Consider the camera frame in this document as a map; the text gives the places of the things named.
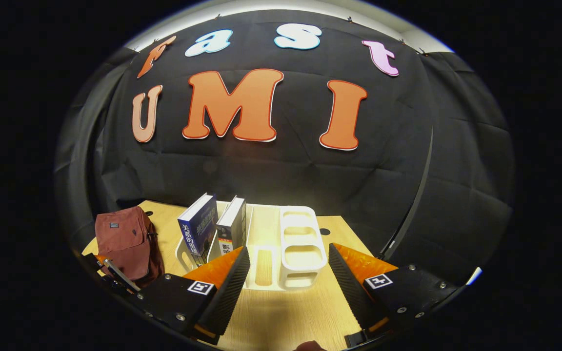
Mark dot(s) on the white portrait cover book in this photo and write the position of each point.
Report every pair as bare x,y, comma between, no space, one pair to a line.
230,224

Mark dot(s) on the white bookshelf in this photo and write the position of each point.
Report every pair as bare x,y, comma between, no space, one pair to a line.
300,253

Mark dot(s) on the black backdrop cloth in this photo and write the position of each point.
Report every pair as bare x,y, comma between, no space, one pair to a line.
281,175

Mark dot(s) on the thin black pole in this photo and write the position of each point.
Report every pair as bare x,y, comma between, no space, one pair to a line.
414,216

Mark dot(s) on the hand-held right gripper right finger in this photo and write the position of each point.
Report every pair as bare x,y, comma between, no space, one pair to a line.
351,292

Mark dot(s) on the maroon schoolbag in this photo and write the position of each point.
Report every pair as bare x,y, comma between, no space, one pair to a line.
125,243

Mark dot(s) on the blue cover book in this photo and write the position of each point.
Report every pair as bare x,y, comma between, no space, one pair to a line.
198,229

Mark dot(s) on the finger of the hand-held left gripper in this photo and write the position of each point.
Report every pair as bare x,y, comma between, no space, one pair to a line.
120,275

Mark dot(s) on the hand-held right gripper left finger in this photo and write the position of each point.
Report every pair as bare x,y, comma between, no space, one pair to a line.
227,292

